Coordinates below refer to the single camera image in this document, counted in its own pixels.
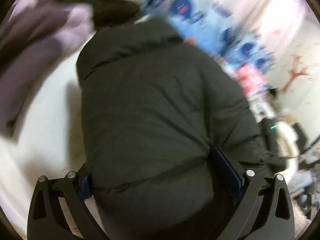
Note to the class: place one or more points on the black puffer jacket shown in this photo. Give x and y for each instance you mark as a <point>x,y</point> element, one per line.
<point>153,108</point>

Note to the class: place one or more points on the white folded garment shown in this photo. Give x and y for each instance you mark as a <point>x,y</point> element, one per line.
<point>47,140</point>

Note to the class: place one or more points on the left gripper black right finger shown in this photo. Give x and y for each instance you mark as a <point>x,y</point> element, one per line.
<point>257,207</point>

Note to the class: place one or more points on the purple folded garment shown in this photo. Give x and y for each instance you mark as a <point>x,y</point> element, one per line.
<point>34,35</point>

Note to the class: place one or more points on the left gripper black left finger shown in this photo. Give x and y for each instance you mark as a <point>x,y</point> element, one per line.
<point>58,209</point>

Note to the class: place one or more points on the blue whale print curtain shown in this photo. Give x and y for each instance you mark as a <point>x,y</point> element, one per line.
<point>212,28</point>

